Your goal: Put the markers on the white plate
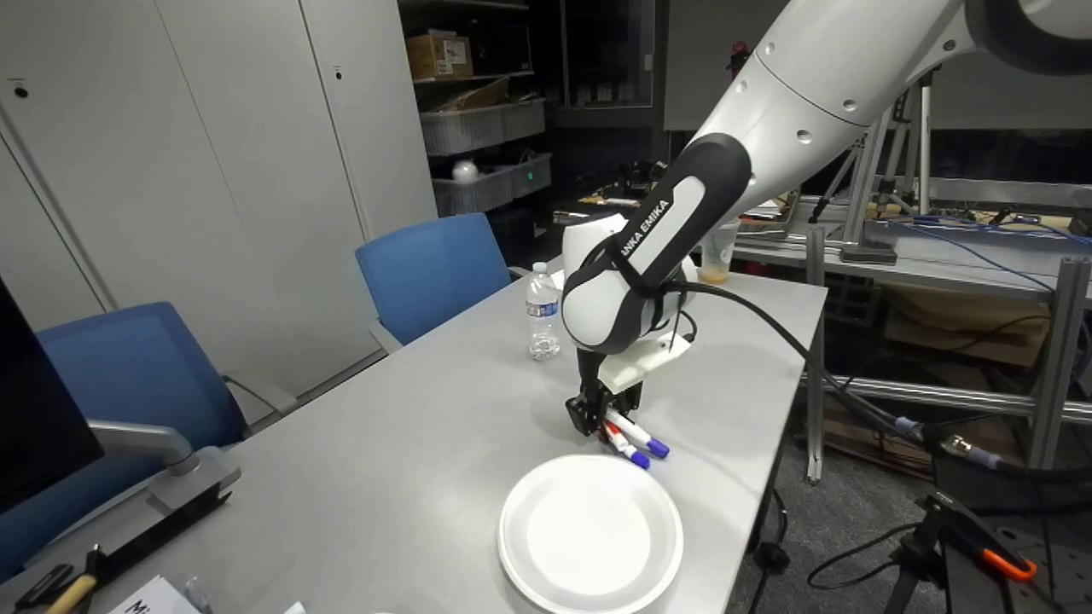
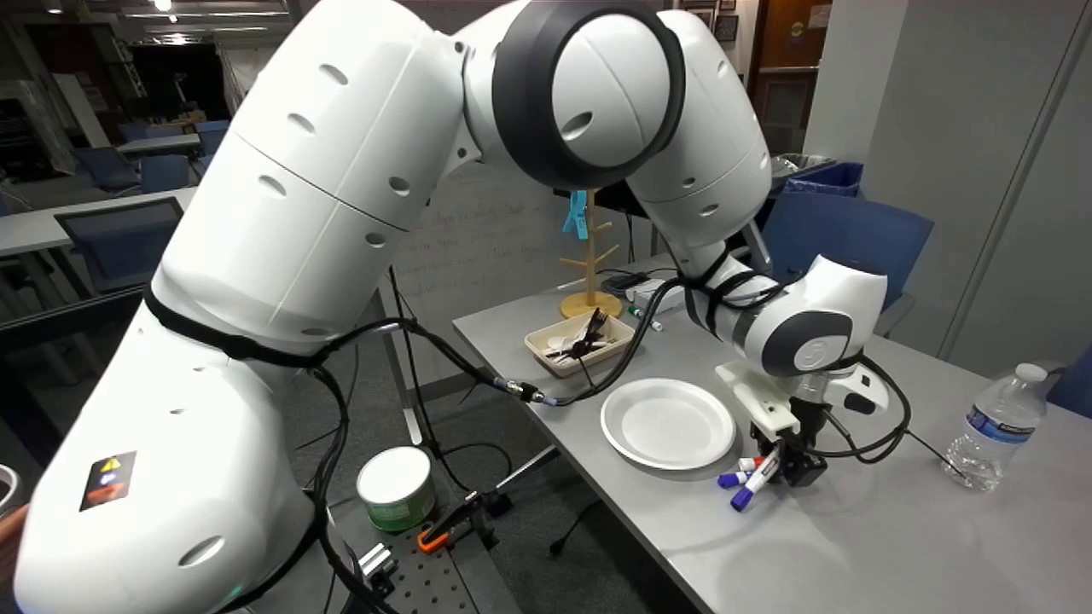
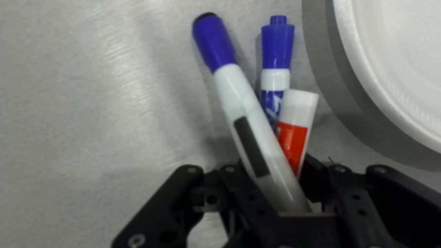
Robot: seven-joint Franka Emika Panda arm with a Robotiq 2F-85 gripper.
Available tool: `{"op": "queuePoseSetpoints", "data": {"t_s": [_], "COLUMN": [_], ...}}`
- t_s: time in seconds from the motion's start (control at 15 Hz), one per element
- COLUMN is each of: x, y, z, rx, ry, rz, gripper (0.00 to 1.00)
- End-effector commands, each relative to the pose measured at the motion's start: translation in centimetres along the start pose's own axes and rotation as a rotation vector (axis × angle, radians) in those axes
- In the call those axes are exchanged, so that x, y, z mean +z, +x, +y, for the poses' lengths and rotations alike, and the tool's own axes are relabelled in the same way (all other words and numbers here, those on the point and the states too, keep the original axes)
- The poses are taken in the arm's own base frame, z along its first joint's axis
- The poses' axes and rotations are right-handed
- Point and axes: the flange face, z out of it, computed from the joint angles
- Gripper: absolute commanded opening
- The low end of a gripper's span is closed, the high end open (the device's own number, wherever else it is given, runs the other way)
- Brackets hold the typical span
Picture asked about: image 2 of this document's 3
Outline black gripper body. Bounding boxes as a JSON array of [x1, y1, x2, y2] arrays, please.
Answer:
[[783, 396, 832, 459]]

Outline white foam plate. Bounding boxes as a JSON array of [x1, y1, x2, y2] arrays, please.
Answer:
[[598, 374, 740, 475]]

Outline clear plastic water bottle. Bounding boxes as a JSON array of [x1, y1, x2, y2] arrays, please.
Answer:
[[938, 362, 1052, 499]]

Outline blue office chair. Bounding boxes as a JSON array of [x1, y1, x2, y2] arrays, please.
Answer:
[[1043, 344, 1092, 421], [757, 182, 938, 334]]

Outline black clips pile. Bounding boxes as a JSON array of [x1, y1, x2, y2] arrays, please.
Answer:
[[543, 307, 613, 364]]

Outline beige tray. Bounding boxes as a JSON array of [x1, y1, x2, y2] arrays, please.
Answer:
[[523, 309, 642, 383]]

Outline wooden mug tree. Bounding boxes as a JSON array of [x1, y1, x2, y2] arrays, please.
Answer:
[[551, 184, 631, 323]]

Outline white cabinet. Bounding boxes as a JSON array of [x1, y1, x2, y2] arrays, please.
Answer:
[[864, 0, 1092, 380]]

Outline light blue clip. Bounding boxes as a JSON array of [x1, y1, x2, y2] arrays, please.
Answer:
[[560, 189, 598, 243]]

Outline green white tub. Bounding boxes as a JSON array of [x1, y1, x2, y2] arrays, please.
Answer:
[[354, 445, 439, 539]]

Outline white background table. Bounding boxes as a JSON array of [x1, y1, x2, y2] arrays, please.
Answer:
[[0, 184, 199, 264]]

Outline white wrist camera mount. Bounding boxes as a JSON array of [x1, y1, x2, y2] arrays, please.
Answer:
[[713, 362, 805, 445]]

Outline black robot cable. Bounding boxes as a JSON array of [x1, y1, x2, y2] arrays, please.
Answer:
[[144, 243, 918, 614]]

